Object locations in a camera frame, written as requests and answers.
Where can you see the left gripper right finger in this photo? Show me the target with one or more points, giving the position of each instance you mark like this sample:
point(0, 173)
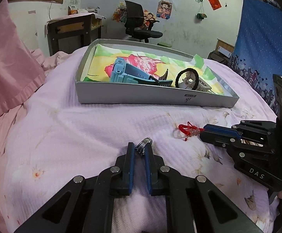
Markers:
point(193, 204)

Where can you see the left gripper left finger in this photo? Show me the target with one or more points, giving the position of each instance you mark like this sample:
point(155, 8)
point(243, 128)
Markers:
point(86, 204)

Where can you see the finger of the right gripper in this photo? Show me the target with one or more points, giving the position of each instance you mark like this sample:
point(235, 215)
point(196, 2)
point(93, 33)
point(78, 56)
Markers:
point(216, 139)
point(216, 131)

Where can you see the silver double key rings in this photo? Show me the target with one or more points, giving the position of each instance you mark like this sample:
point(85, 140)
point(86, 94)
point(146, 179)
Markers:
point(143, 145)

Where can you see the beige hair claw clip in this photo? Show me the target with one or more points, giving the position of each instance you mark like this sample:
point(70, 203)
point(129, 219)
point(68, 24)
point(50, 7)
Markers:
point(187, 79)

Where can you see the brown bag on floor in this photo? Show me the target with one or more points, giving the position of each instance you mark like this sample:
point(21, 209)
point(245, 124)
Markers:
point(219, 57)

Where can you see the blue starry curtain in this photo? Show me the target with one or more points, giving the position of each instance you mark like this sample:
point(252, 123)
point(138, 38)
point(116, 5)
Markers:
point(258, 50)

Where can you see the grey shallow box tray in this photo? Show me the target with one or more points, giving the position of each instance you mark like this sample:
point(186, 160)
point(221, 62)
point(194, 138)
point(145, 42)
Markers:
point(119, 93)

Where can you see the blue smart watch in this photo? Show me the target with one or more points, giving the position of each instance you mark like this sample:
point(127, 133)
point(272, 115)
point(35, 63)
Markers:
point(123, 72)

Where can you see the red diamond paper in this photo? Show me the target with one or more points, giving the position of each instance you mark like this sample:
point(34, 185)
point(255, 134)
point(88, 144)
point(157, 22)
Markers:
point(215, 4)

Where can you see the anime poster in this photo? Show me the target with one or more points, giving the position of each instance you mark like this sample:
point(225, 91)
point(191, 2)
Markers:
point(164, 9)

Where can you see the black office chair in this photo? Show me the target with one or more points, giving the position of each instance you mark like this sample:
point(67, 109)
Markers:
point(140, 26)

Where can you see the colourful bear cartoon cloth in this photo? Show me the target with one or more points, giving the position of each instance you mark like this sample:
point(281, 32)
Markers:
point(99, 66)

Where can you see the pink curtain left panel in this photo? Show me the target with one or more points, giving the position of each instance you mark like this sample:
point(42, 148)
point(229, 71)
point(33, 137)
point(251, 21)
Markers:
point(20, 74)

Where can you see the dark wooden desk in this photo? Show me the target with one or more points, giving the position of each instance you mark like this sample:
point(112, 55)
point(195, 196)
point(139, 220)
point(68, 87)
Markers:
point(71, 32)

